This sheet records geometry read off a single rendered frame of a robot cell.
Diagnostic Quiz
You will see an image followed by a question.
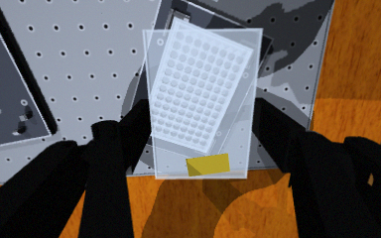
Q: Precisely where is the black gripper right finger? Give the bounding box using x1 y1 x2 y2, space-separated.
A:
252 97 381 238

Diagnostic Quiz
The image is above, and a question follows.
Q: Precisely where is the grey flat rectangular base plate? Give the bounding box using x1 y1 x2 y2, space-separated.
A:
0 0 335 185

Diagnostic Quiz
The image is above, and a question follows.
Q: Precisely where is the white multi-well plate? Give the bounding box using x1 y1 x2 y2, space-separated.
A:
170 16 202 30

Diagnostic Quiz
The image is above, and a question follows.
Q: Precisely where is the clear rectangular plastic lid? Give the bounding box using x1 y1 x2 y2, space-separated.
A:
143 29 263 179

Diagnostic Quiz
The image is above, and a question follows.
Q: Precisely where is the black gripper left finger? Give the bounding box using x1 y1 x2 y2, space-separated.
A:
0 99 152 238

